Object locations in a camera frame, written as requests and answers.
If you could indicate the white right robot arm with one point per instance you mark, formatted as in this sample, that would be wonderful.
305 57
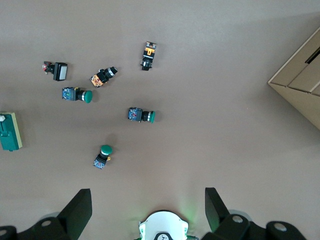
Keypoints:
162 225

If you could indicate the brown cardboard box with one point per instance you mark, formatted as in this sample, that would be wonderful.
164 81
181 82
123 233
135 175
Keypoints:
302 80

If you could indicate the black red switch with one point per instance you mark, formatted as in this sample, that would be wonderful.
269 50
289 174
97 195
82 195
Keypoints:
58 71

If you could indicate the green load switch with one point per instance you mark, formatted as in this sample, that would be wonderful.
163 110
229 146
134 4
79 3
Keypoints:
10 135

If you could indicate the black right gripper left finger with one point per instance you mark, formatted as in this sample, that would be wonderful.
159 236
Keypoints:
70 220

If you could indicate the green mushroom push button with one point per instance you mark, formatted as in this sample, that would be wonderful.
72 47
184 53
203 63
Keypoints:
76 94
103 156
140 115

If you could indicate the black orange selector switch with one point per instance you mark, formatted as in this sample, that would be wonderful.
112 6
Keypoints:
148 56
102 77

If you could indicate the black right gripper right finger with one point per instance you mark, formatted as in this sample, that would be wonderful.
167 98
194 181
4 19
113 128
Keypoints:
225 225

